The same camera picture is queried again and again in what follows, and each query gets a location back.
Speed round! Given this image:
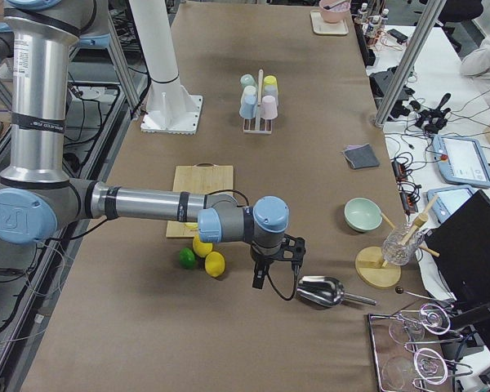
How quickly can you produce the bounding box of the whole yellow lemon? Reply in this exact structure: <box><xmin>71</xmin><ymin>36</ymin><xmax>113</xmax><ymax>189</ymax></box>
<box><xmin>192</xmin><ymin>234</ymin><xmax>213</xmax><ymax>258</ymax></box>
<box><xmin>204</xmin><ymin>252</ymin><xmax>225</xmax><ymax>278</ymax></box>

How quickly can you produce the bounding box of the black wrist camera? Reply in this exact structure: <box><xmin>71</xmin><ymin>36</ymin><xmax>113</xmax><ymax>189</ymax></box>
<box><xmin>278</xmin><ymin>234</ymin><xmax>306</xmax><ymax>275</ymax></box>

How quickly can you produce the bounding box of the white column base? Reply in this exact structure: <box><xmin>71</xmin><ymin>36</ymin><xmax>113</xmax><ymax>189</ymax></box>
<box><xmin>130</xmin><ymin>0</ymin><xmax>203</xmax><ymax>135</ymax></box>

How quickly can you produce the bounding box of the aluminium frame post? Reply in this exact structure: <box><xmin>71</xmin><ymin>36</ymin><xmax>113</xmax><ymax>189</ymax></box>
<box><xmin>373</xmin><ymin>0</ymin><xmax>446</xmax><ymax>128</ymax></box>

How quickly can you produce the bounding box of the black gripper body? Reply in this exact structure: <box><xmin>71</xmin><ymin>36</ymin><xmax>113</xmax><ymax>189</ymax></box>
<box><xmin>250</xmin><ymin>241</ymin><xmax>288</xmax><ymax>270</ymax></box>

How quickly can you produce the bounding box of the green lime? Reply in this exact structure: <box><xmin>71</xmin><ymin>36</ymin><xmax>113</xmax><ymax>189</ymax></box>
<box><xmin>179</xmin><ymin>247</ymin><xmax>198</xmax><ymax>270</ymax></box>

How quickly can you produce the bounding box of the beige tray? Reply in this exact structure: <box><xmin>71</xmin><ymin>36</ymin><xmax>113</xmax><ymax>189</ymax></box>
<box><xmin>310</xmin><ymin>11</ymin><xmax>349</xmax><ymax>36</ymax></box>

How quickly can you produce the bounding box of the green plastic cup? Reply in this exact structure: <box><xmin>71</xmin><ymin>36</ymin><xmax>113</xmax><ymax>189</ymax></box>
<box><xmin>240</xmin><ymin>73</ymin><xmax>257</xmax><ymax>89</ymax></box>

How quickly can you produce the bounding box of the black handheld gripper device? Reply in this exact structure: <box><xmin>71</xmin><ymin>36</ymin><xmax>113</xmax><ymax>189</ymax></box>
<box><xmin>409</xmin><ymin>92</ymin><xmax>452</xmax><ymax>134</ymax></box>

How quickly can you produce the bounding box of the bamboo cutting board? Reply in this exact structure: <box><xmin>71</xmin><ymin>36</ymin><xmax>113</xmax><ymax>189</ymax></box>
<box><xmin>166</xmin><ymin>163</ymin><xmax>234</xmax><ymax>238</ymax></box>

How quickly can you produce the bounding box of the pink plastic cup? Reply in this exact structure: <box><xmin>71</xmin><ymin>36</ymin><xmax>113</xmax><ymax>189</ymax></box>
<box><xmin>261</xmin><ymin>95</ymin><xmax>278</xmax><ymax>120</ymax></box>

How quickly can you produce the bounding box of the blue plastic cup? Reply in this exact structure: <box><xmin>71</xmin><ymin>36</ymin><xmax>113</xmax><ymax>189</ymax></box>
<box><xmin>239</xmin><ymin>94</ymin><xmax>257</xmax><ymax>120</ymax></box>

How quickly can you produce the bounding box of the wooden mug tree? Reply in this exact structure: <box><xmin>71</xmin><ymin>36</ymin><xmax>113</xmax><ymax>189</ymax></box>
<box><xmin>355</xmin><ymin>196</ymin><xmax>439</xmax><ymax>289</ymax></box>

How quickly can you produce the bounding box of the wine glass rack tray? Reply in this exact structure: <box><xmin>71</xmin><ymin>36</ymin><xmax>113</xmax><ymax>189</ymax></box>
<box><xmin>367</xmin><ymin>314</ymin><xmax>474</xmax><ymax>391</ymax></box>

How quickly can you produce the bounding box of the white plastic cup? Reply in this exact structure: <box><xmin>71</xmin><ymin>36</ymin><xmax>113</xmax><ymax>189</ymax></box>
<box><xmin>242</xmin><ymin>85</ymin><xmax>257</xmax><ymax>100</ymax></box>

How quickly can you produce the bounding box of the yellow plastic cup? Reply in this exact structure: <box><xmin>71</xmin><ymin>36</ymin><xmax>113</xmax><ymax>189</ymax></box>
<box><xmin>263</xmin><ymin>75</ymin><xmax>278</xmax><ymax>87</ymax></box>

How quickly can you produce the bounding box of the blue teach pendant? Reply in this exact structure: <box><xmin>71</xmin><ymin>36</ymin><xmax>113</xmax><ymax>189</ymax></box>
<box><xmin>426</xmin><ymin>185</ymin><xmax>476</xmax><ymax>224</ymax></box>
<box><xmin>432</xmin><ymin>135</ymin><xmax>490</xmax><ymax>189</ymax></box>

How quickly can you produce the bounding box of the white wire cup holder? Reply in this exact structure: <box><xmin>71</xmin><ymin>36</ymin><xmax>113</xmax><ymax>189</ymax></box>
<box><xmin>240</xmin><ymin>69</ymin><xmax>275</xmax><ymax>135</ymax></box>

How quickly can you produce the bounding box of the glass mug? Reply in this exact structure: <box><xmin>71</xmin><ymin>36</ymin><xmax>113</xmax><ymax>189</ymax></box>
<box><xmin>382</xmin><ymin>224</ymin><xmax>424</xmax><ymax>265</ymax></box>

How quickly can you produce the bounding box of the grey folded cloth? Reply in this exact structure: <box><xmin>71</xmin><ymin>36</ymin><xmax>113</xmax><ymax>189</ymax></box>
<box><xmin>342</xmin><ymin>144</ymin><xmax>380</xmax><ymax>170</ymax></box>

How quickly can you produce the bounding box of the pink bowl with ice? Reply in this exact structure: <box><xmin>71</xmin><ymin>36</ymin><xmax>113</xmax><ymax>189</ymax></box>
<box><xmin>318</xmin><ymin>0</ymin><xmax>350</xmax><ymax>23</ymax></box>

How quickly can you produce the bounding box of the black monitor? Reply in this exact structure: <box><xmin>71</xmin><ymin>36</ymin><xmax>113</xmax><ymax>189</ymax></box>
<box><xmin>425</xmin><ymin>190</ymin><xmax>490</xmax><ymax>305</ymax></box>

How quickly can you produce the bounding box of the metal scoop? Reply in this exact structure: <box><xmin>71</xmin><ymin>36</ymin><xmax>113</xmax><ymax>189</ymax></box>
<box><xmin>296</xmin><ymin>275</ymin><xmax>377</xmax><ymax>307</ymax></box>

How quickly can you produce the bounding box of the green bowl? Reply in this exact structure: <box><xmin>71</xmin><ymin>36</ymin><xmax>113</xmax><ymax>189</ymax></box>
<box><xmin>344</xmin><ymin>198</ymin><xmax>382</xmax><ymax>233</ymax></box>

